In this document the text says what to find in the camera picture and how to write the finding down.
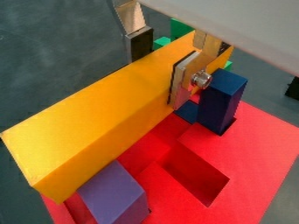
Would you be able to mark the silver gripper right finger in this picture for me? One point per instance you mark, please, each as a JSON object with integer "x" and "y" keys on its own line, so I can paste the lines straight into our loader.
{"x": 193, "y": 70}

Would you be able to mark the red slotted base board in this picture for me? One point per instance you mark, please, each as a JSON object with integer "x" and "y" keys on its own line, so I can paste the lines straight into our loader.
{"x": 203, "y": 178}

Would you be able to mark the long yellow rectangular block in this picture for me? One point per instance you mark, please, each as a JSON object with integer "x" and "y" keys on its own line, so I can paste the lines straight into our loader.
{"x": 63, "y": 145}

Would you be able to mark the green arch-shaped block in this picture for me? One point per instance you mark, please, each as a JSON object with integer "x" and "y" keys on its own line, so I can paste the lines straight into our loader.
{"x": 179, "y": 29}

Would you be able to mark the dark blue U-shaped block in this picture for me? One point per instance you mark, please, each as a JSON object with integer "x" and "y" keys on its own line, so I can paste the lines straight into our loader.
{"x": 215, "y": 109}

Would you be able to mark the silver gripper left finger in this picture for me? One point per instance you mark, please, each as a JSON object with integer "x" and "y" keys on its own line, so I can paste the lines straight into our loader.
{"x": 138, "y": 33}

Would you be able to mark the purple U-shaped block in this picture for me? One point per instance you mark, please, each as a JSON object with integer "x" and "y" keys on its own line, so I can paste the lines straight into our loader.
{"x": 114, "y": 196}

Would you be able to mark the black angled bracket holder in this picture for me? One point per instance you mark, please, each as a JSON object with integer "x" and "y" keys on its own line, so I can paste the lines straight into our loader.
{"x": 293, "y": 90}

